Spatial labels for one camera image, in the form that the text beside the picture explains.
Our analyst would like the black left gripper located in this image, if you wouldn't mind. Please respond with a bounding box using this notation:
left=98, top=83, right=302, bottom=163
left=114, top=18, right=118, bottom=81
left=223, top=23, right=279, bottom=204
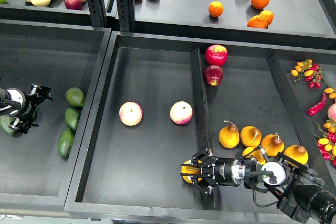
left=6, top=83, right=54, bottom=134

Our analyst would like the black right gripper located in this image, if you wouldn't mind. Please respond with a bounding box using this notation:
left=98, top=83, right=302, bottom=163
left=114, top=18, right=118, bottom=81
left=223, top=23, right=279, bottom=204
left=180, top=148, right=244, bottom=195

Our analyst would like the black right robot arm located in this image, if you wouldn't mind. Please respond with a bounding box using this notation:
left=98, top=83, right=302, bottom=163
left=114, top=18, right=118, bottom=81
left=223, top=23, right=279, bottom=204
left=180, top=148, right=335, bottom=223

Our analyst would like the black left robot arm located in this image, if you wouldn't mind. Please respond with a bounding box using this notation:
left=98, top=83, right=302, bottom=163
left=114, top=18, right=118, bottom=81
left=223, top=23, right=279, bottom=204
left=1, top=83, right=53, bottom=135

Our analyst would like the central yellow pear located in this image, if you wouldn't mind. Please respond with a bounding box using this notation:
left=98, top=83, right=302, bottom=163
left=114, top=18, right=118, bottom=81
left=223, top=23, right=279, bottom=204
left=261, top=133, right=285, bottom=157

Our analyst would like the black left tray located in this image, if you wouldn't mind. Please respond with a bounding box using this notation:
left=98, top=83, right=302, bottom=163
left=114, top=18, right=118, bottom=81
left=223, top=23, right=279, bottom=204
left=1, top=20, right=111, bottom=215

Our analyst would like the black tray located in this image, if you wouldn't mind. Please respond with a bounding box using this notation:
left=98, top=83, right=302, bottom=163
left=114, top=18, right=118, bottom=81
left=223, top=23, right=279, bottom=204
left=65, top=32, right=335, bottom=223
left=1, top=20, right=111, bottom=215

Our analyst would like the black middle tray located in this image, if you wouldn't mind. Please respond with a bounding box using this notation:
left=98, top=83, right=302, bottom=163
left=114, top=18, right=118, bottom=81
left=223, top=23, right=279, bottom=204
left=65, top=32, right=335, bottom=223

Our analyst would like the left pink peach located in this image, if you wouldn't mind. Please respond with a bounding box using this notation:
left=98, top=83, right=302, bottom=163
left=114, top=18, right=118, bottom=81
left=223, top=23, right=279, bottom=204
left=119, top=101, right=143, bottom=126

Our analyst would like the dark red apple on shelf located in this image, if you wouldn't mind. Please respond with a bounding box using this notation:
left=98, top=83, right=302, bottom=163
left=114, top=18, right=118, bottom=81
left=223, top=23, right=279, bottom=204
left=65, top=0, right=82, bottom=10

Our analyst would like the bright red apple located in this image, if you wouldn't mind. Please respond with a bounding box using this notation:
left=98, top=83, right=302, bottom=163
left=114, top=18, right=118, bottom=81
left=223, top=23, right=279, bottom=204
left=205, top=45, right=228, bottom=67

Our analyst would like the red chili pepper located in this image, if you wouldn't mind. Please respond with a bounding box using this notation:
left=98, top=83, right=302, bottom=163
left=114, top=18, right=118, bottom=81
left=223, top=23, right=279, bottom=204
left=307, top=92, right=327, bottom=116

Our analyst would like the lower cherry tomato bunch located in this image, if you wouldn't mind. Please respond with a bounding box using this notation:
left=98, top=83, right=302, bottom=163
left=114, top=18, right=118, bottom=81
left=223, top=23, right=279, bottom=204
left=314, top=119, right=335, bottom=167

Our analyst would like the cherry tomato bunch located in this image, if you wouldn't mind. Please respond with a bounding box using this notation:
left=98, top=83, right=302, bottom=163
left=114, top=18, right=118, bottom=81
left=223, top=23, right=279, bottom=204
left=314, top=119, right=335, bottom=167
left=291, top=59, right=323, bottom=89

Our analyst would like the pink peach at right edge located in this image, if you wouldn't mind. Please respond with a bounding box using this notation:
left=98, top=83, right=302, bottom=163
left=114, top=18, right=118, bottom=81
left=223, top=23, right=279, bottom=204
left=327, top=103, right=336, bottom=121

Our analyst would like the upper cherry tomato bunch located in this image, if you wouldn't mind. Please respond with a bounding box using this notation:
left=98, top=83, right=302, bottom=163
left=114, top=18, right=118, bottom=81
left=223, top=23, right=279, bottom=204
left=291, top=59, right=323, bottom=89

